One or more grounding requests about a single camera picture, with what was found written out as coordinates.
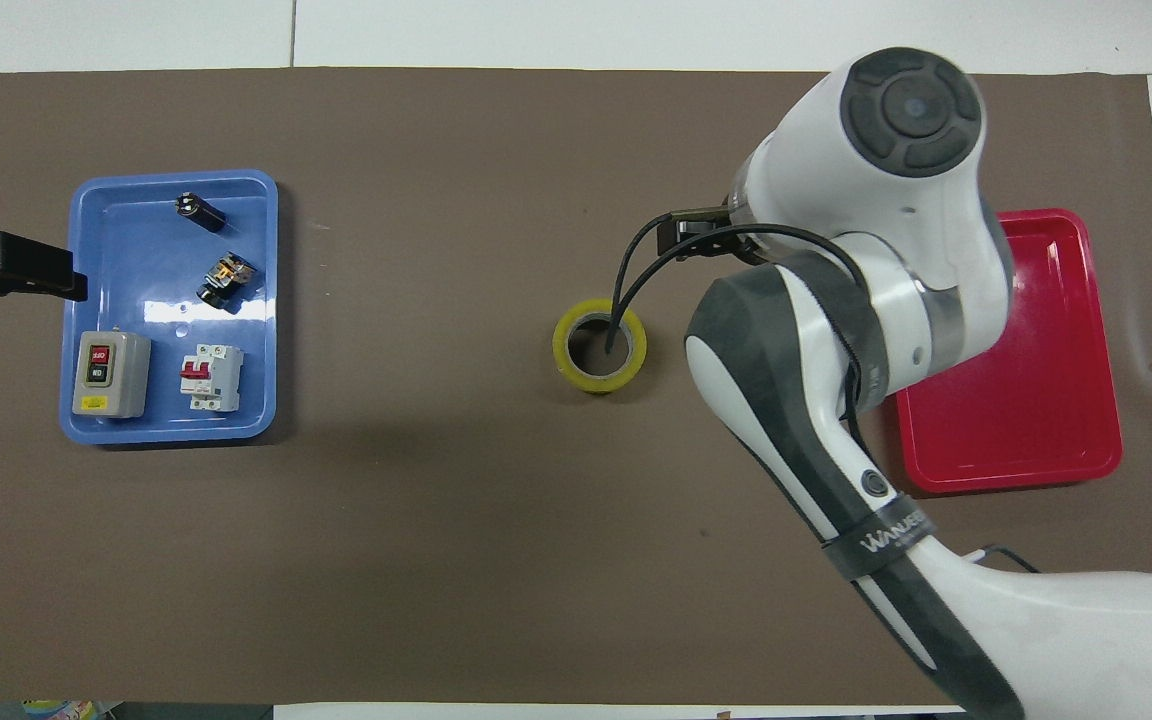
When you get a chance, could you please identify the white circuit breaker red levers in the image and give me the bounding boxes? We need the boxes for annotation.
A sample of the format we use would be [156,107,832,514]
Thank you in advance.
[179,342,244,413]

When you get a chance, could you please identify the red plastic tray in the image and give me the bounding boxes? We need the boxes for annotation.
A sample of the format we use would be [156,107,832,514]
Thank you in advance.
[894,208,1124,495]

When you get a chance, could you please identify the grey push-button switch box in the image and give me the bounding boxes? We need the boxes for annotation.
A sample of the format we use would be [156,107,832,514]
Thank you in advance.
[72,329,152,420]

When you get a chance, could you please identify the blue plastic tray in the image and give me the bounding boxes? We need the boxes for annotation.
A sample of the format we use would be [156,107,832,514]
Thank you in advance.
[59,169,280,446]

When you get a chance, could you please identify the small black cylindrical part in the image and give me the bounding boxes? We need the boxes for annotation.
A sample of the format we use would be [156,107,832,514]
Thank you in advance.
[174,192,228,234]

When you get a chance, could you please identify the yellow tape roll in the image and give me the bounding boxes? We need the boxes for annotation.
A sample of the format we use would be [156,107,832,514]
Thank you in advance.
[552,297,649,395]

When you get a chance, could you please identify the black and brass switch part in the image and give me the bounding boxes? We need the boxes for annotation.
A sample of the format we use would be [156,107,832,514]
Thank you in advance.
[197,251,258,310]

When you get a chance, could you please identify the black cable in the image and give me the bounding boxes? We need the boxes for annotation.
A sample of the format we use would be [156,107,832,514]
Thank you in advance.
[611,214,873,471]
[970,545,1041,576]

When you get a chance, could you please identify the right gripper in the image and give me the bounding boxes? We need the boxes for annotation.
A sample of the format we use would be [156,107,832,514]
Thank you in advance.
[656,207,767,265]

